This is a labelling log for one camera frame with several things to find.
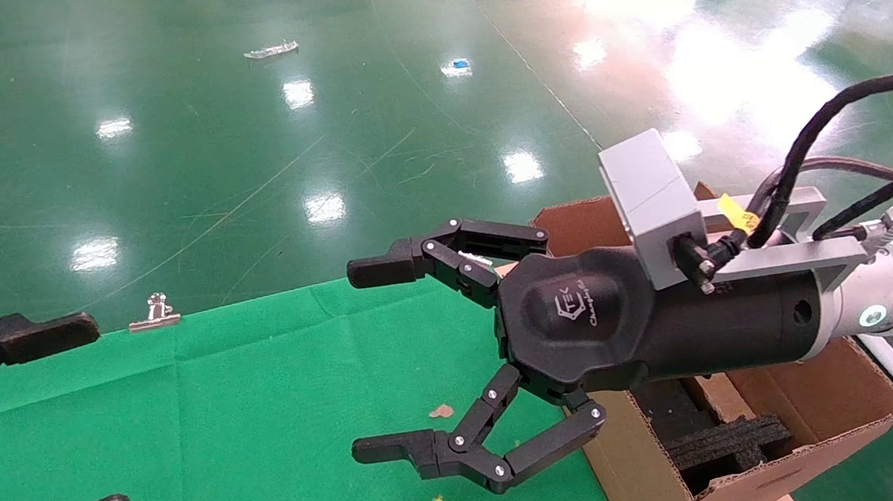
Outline yellow cable tag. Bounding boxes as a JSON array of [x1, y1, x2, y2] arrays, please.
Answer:
[[718, 190, 763, 235]]

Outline green table cloth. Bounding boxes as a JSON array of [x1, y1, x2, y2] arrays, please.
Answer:
[[0, 252, 619, 501]]

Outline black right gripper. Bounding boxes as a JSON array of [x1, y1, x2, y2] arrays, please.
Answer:
[[328, 180, 840, 501]]

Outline black foam block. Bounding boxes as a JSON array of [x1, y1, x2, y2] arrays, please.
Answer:
[[662, 410, 801, 499]]

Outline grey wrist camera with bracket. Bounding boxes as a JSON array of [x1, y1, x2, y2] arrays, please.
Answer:
[[596, 102, 893, 305]]

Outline large open cardboard carton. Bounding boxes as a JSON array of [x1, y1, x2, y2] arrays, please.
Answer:
[[528, 163, 893, 501]]

